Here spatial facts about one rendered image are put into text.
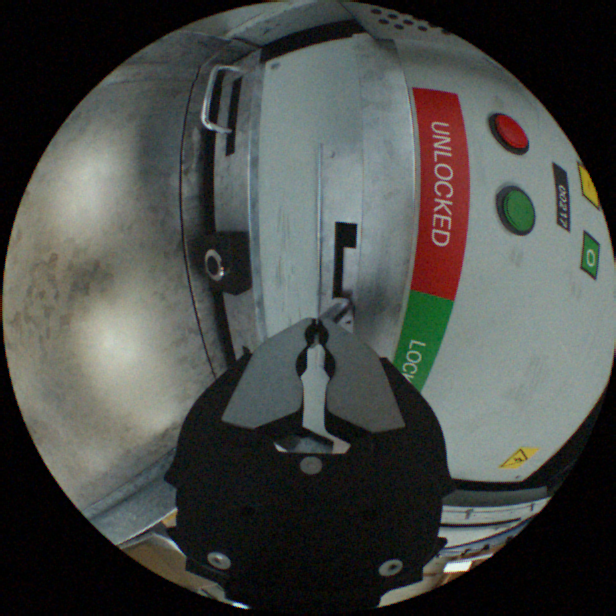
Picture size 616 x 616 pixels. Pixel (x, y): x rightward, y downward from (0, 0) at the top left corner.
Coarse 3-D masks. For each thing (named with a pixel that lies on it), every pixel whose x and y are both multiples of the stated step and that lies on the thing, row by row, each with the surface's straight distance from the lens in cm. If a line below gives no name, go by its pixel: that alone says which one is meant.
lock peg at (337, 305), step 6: (336, 300) 18; (342, 300) 18; (348, 300) 19; (330, 306) 19; (336, 306) 17; (342, 306) 18; (348, 306) 18; (324, 312) 17; (330, 312) 16; (336, 312) 17; (342, 312) 17; (348, 312) 18; (354, 312) 18; (318, 318) 16; (330, 318) 16; (336, 318) 16; (342, 318) 17; (348, 318) 18; (318, 330) 15; (318, 336) 14; (318, 342) 15; (312, 348) 15
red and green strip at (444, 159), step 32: (416, 96) 18; (448, 96) 18; (448, 128) 17; (448, 160) 16; (448, 192) 15; (448, 224) 15; (416, 256) 16; (448, 256) 16; (416, 288) 16; (448, 288) 16; (416, 320) 17; (448, 320) 17; (416, 352) 18; (416, 384) 21
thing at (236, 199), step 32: (256, 64) 28; (224, 96) 29; (256, 96) 25; (256, 128) 23; (224, 160) 25; (256, 160) 22; (224, 192) 24; (256, 192) 22; (224, 224) 24; (256, 224) 22; (256, 256) 22; (256, 288) 23; (256, 320) 24
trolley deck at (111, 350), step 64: (64, 128) 28; (128, 128) 26; (64, 192) 24; (128, 192) 24; (64, 256) 24; (128, 256) 24; (64, 320) 25; (128, 320) 25; (192, 320) 28; (64, 384) 28; (128, 384) 28; (192, 384) 32; (64, 448) 34; (128, 448) 35
